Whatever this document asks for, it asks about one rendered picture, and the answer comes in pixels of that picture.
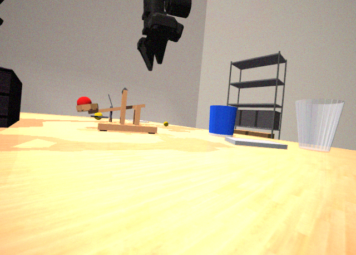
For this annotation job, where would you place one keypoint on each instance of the blue cup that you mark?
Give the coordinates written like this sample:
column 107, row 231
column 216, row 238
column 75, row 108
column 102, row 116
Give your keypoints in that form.
column 222, row 120

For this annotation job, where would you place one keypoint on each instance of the red ball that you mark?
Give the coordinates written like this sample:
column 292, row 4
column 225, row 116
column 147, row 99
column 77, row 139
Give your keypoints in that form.
column 83, row 101

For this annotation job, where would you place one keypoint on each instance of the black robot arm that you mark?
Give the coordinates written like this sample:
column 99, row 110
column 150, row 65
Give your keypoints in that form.
column 179, row 8

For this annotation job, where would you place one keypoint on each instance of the clear plastic cup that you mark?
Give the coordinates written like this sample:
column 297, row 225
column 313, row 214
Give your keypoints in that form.
column 317, row 121

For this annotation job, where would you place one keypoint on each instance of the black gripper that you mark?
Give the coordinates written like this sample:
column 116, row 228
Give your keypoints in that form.
column 159, row 28

